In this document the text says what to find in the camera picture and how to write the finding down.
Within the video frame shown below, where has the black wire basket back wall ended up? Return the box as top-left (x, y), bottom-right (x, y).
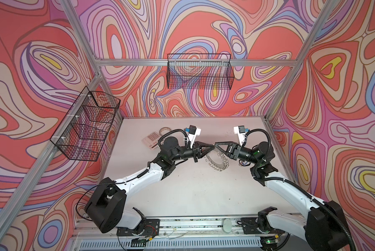
top-left (166, 53), bottom-right (235, 90)

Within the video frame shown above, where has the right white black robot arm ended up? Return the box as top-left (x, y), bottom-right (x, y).
top-left (214, 126), bottom-right (356, 251)

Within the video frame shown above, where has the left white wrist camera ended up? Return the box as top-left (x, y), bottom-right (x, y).
top-left (185, 125), bottom-right (201, 148)

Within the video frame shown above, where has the black wire basket left wall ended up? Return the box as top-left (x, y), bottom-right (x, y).
top-left (50, 87), bottom-right (120, 162)

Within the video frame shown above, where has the white oval puck on rail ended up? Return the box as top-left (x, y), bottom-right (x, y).
top-left (222, 219), bottom-right (232, 233)

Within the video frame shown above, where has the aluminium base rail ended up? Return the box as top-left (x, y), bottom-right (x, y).
top-left (66, 214), bottom-right (297, 251)

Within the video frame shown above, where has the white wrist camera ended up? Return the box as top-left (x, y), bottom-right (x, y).
top-left (233, 125), bottom-right (249, 146)
top-left (185, 125), bottom-right (201, 148)

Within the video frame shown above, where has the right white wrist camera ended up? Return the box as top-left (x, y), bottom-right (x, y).
top-left (233, 125), bottom-right (249, 146)

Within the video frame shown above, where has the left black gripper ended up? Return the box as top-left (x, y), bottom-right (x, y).
top-left (169, 143), bottom-right (214, 166)

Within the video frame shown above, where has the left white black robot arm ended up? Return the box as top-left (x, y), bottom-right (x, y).
top-left (84, 127), bottom-right (215, 235)

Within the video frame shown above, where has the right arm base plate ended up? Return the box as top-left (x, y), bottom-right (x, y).
top-left (237, 217), bottom-right (285, 235)

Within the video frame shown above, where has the metal disc key ring holder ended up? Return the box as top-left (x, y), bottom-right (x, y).
top-left (206, 149), bottom-right (229, 172)

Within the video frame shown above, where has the black wire basket wall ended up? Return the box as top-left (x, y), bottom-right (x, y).
top-left (166, 53), bottom-right (235, 90)
top-left (50, 87), bottom-right (120, 162)

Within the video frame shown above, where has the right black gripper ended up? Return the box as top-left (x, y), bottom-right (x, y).
top-left (215, 141), bottom-right (261, 165)

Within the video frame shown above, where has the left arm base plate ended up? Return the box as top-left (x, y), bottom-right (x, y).
top-left (116, 219), bottom-right (160, 237)

